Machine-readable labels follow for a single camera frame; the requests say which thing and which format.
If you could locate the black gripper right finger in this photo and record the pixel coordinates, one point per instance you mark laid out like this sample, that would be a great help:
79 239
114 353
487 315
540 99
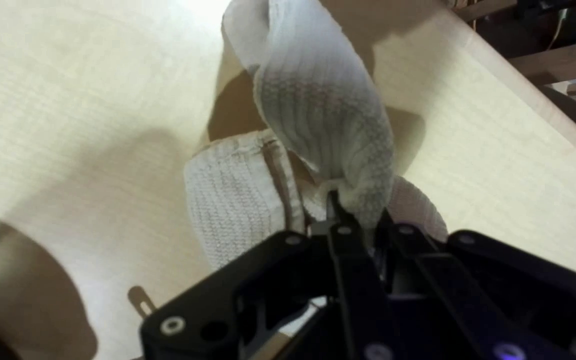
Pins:
501 293

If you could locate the light wooden slatted chair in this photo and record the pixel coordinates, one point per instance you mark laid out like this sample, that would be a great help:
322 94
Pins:
554 60

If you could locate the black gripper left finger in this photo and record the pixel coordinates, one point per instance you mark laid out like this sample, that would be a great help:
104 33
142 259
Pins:
354 293

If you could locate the beige cloth towel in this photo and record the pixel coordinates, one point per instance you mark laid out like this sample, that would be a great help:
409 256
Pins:
321 100

